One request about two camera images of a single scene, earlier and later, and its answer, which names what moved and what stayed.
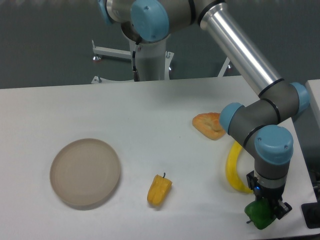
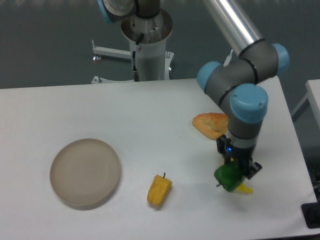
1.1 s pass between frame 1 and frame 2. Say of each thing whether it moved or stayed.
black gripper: moved
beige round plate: stayed
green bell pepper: moved
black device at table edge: stayed
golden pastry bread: stayed
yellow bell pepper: stayed
